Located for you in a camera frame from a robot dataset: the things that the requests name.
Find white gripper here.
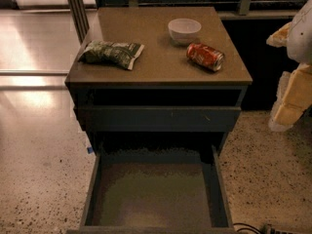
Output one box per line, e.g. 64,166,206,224
266,0,312,132

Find red coke can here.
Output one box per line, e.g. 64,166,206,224
186,43,224,72

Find dark drawer cabinet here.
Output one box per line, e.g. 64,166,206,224
65,7,252,151

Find closed top drawer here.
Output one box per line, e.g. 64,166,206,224
74,106,241,132

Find open middle drawer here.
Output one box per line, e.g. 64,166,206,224
66,147,237,234

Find white bowl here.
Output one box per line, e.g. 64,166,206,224
168,19,202,45

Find power strip on floor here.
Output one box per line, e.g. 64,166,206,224
261,224,303,234

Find green chip bag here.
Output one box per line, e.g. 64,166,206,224
78,40,144,70

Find blue tape tag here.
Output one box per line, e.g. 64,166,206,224
87,146,94,154

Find black floor cable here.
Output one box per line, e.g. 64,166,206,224
232,222,263,234

